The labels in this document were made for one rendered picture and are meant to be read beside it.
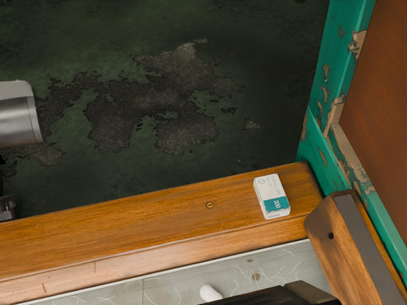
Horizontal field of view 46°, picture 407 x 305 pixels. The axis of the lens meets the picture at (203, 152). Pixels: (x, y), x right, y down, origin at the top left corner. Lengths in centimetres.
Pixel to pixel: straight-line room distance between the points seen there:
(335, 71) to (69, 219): 41
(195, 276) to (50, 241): 20
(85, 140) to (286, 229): 122
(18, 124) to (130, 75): 149
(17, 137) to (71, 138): 129
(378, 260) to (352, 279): 4
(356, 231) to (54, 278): 39
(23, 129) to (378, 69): 38
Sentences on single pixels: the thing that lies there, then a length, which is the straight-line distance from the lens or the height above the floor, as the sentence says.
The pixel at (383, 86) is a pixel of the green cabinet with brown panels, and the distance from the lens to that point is 55.
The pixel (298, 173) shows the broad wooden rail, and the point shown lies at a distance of 73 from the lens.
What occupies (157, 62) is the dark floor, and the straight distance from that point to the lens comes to 205.
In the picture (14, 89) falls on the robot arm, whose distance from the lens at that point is 55.
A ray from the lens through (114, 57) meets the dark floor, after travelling 210.
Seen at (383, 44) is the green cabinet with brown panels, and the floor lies 103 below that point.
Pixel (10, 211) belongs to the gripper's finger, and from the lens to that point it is 58.
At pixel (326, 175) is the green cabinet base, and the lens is 70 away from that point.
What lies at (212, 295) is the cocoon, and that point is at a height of 76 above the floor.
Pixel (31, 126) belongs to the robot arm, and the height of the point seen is 97.
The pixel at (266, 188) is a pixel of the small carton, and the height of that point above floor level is 79.
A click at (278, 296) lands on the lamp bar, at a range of 30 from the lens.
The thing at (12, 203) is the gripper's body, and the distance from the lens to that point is 58.
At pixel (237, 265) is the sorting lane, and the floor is 74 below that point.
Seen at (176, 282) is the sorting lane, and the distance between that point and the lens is 67.
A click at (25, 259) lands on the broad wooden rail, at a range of 70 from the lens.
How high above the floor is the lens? 136
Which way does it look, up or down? 52 degrees down
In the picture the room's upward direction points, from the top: 2 degrees counter-clockwise
